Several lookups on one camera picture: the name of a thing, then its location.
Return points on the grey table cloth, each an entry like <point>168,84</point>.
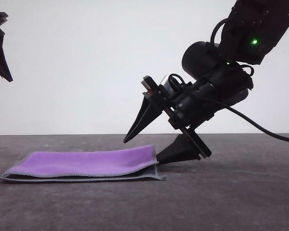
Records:
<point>207,197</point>

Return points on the purple towel with grey hem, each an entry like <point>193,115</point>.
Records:
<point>86,158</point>

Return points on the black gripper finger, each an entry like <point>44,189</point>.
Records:
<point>180,151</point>
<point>144,115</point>
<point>0,57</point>

